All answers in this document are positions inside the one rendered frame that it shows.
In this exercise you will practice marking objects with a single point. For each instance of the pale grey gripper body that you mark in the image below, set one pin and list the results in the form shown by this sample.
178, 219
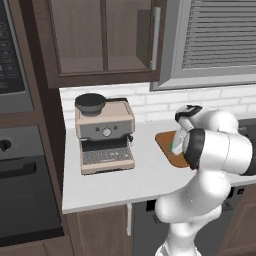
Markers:
180, 142

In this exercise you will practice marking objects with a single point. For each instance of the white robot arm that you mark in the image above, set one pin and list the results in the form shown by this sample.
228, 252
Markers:
206, 186

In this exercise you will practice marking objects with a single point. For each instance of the green sponge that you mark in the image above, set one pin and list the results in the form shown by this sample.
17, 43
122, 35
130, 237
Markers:
171, 146

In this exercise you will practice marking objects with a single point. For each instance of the brown wooden cutting board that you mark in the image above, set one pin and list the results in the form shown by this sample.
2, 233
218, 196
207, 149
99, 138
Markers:
166, 144

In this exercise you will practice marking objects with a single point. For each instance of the dark sink basin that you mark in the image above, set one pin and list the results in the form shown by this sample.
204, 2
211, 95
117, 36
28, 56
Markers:
248, 128

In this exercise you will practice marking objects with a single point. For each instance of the beige espresso coffee machine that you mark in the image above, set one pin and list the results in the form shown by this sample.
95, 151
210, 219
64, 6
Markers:
106, 133

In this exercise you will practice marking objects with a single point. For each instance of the brown base cupboard door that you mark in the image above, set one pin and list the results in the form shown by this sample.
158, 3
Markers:
100, 231
241, 230

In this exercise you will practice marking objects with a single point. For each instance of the grey window with blinds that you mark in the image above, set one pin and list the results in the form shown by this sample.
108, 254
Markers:
216, 40

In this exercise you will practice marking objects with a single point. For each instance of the black built-in oven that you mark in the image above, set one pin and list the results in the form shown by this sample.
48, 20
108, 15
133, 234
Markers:
23, 186

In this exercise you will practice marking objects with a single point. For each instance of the brown drawer front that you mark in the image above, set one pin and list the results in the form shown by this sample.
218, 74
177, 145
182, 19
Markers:
33, 248

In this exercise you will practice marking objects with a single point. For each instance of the black and grey microwave oven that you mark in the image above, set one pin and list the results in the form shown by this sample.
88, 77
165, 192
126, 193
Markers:
11, 56

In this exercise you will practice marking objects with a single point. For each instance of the dark wood glass-door wall cupboard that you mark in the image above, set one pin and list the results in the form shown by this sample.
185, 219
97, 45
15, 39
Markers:
100, 40

